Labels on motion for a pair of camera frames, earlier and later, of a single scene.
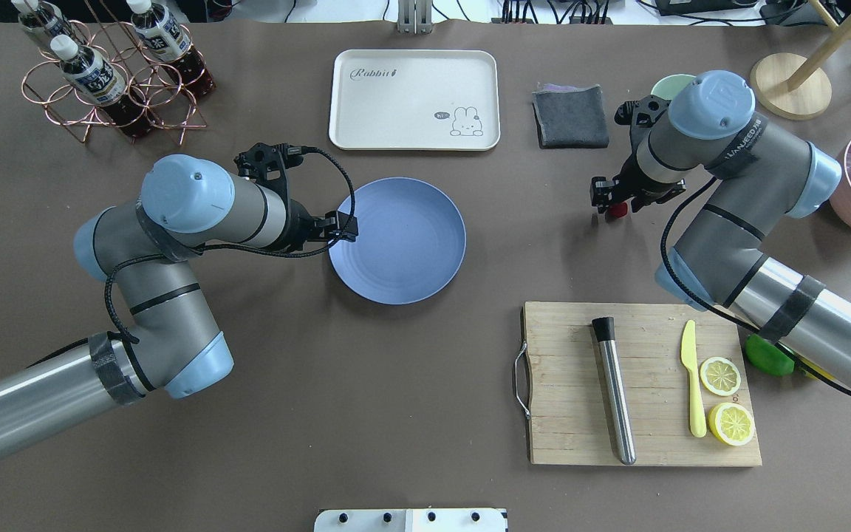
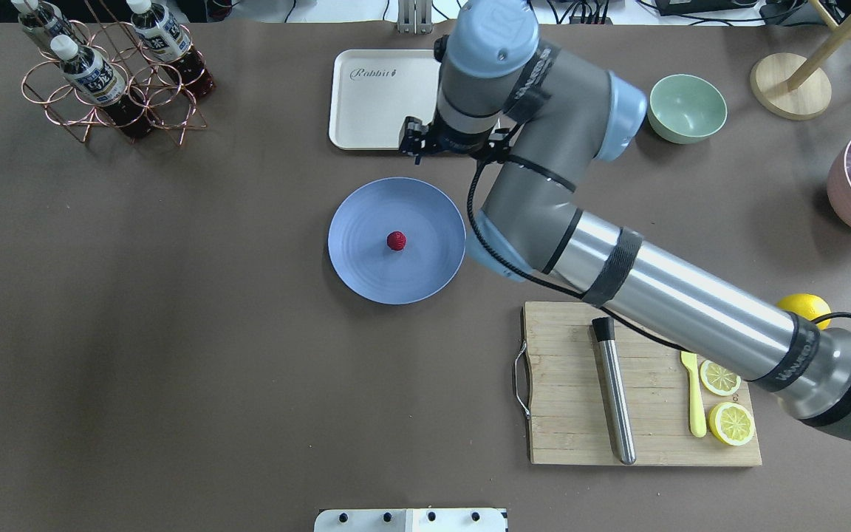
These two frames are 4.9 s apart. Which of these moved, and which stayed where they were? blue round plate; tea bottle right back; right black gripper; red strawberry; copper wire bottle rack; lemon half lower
Moved: right black gripper; red strawberry
Stayed: blue round plate; copper wire bottle rack; lemon half lower; tea bottle right back
